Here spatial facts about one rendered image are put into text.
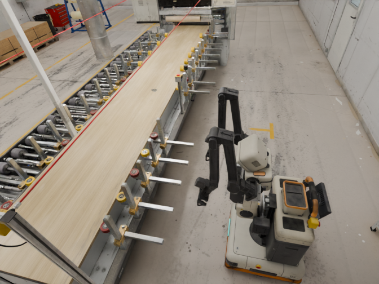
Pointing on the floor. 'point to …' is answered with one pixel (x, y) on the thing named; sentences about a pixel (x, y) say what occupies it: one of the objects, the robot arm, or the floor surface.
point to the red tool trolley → (58, 16)
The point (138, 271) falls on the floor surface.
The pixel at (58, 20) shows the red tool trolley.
